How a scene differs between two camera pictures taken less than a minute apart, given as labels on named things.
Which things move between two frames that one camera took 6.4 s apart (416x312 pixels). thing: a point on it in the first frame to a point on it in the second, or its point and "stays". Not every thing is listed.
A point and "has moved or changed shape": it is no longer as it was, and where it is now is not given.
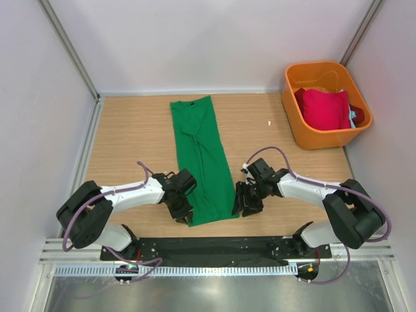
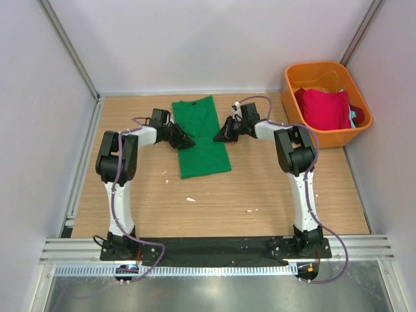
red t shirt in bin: x=326 y=110 stays
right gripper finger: x=241 y=190 to x=227 y=133
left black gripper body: x=180 y=207 to x=169 y=134
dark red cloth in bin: x=358 y=112 stays
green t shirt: x=201 y=152 has moved or changed shape
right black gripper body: x=255 y=193 to x=240 y=127
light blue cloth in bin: x=352 y=115 stays
